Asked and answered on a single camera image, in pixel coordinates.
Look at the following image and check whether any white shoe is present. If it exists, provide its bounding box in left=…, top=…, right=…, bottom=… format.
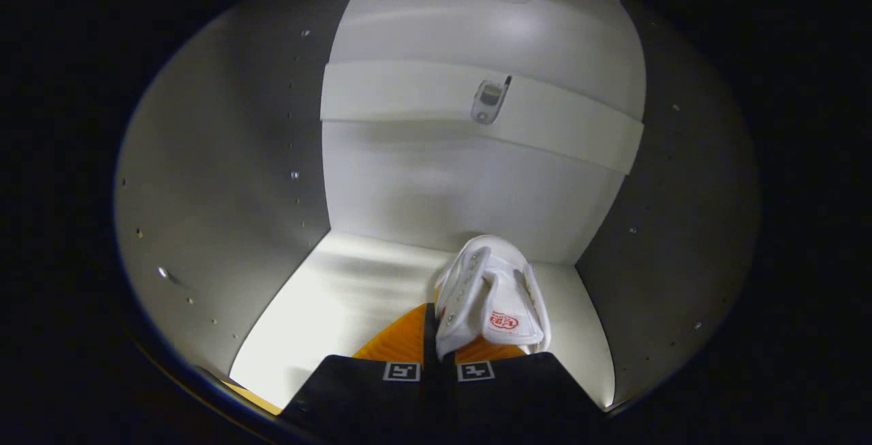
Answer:
left=434, top=234, right=552, bottom=362

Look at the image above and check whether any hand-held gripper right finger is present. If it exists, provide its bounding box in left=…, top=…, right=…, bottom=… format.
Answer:
left=437, top=335, right=608, bottom=435

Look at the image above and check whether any grey shoe cabinet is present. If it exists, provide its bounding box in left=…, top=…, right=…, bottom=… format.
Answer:
left=113, top=0, right=762, bottom=425

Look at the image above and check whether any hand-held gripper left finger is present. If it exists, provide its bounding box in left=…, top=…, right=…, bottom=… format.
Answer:
left=279, top=302, right=439, bottom=435

